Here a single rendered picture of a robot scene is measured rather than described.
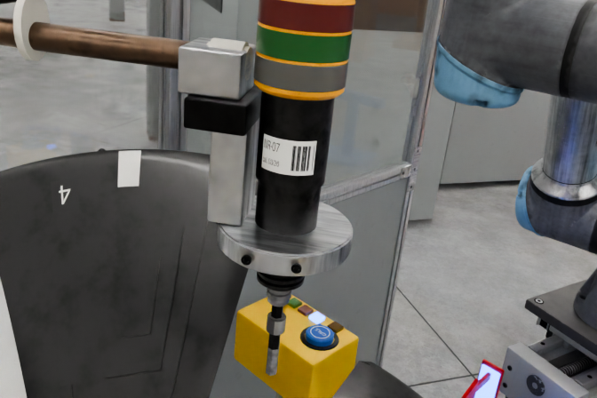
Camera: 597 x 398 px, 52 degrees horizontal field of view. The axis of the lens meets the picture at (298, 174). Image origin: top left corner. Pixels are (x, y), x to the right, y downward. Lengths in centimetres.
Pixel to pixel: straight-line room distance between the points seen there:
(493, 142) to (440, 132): 97
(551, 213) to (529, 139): 360
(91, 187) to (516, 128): 421
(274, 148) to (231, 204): 4
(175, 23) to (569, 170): 70
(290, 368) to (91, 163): 48
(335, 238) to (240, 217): 5
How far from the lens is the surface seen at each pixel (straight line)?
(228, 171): 29
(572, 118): 98
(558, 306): 118
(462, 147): 436
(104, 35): 31
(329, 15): 26
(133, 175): 49
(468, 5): 51
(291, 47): 26
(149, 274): 45
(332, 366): 89
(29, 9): 33
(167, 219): 47
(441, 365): 269
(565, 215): 109
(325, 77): 27
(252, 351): 94
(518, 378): 112
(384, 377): 67
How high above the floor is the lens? 160
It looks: 22 degrees down
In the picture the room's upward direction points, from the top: 6 degrees clockwise
